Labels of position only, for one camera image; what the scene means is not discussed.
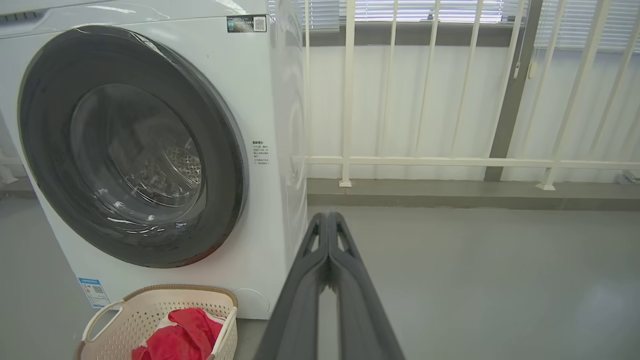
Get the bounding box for round black glass washer door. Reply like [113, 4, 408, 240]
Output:
[17, 25, 249, 269]

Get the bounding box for grey window post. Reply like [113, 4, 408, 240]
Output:
[483, 0, 544, 183]

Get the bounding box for black QR code sticker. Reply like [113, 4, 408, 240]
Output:
[226, 15, 268, 34]

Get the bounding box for white window blinds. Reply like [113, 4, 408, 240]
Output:
[267, 0, 640, 51]

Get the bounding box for white metal railing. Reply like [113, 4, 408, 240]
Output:
[302, 0, 640, 191]

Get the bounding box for white front-load washing machine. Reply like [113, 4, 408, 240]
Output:
[0, 0, 309, 321]

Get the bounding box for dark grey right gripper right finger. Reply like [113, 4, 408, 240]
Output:
[328, 212, 406, 360]

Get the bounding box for blue energy label sticker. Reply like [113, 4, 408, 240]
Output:
[78, 277, 111, 309]

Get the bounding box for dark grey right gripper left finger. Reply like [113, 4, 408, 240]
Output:
[255, 212, 330, 360]

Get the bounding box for red and white garment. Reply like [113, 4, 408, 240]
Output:
[131, 307, 224, 360]

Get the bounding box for cream plastic laundry basket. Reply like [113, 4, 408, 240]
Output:
[74, 285, 239, 360]

